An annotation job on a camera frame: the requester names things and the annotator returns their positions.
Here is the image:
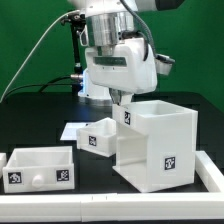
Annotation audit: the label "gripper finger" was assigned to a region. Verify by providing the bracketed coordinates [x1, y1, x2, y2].
[109, 88, 133, 106]

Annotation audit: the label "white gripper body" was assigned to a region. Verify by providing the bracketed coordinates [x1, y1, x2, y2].
[85, 38, 157, 94]

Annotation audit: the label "white drawer without knob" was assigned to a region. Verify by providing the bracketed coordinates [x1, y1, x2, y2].
[76, 118, 116, 157]

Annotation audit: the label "white drawer cabinet box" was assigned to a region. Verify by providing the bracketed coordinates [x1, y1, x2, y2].
[112, 100, 198, 193]

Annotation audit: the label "white drawer with knob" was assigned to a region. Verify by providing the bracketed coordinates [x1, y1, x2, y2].
[3, 146, 75, 193]

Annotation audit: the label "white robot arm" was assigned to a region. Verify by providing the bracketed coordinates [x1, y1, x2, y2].
[68, 0, 185, 106]

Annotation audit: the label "white marker sheet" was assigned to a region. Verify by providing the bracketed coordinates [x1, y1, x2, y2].
[60, 122, 90, 141]

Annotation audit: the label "white block at left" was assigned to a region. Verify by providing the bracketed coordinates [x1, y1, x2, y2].
[0, 153, 7, 169]

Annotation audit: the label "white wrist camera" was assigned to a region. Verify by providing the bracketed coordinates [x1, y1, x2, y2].
[155, 54, 175, 75]

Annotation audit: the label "black camera stand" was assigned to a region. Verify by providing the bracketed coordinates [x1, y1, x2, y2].
[60, 10, 85, 85]

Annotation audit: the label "black cables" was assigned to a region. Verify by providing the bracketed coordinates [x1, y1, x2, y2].
[3, 75, 75, 98]

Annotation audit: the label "white cable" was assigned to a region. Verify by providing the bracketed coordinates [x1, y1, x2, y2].
[0, 10, 80, 103]

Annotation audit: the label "white front border rail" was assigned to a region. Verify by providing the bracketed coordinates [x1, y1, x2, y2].
[0, 193, 224, 223]

